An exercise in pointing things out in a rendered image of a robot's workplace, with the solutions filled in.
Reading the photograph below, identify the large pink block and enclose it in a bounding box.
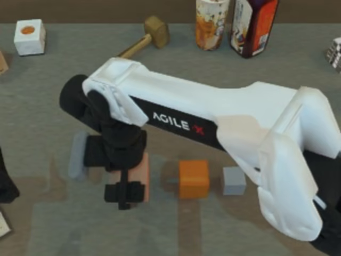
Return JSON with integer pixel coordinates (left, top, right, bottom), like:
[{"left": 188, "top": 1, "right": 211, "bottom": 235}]
[{"left": 107, "top": 153, "right": 150, "bottom": 203}]

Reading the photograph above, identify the small grey cube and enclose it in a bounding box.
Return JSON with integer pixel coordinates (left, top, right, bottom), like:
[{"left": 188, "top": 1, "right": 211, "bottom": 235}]
[{"left": 222, "top": 166, "right": 247, "bottom": 196}]

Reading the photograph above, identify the white card box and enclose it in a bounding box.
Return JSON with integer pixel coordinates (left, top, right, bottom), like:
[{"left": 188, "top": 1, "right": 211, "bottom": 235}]
[{"left": 0, "top": 211, "right": 13, "bottom": 238}]

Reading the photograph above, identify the wooden mallet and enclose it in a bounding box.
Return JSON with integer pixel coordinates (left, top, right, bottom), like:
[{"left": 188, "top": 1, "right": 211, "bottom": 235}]
[{"left": 117, "top": 15, "right": 171, "bottom": 60}]

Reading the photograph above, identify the white cube with orange dot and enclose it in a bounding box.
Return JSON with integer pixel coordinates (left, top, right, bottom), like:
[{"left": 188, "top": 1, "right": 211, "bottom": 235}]
[{"left": 13, "top": 19, "right": 47, "bottom": 57}]

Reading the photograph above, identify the orange and white can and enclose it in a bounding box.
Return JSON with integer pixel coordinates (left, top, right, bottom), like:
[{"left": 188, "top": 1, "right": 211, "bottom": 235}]
[{"left": 195, "top": 0, "right": 231, "bottom": 51}]

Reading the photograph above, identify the dark red carton bottle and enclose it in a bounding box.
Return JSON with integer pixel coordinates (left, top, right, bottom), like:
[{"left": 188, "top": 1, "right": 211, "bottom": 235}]
[{"left": 230, "top": 0, "right": 280, "bottom": 59}]

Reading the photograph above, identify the black and white puzzle cube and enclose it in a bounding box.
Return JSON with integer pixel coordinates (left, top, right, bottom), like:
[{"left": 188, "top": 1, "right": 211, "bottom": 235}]
[{"left": 325, "top": 37, "right": 341, "bottom": 74}]

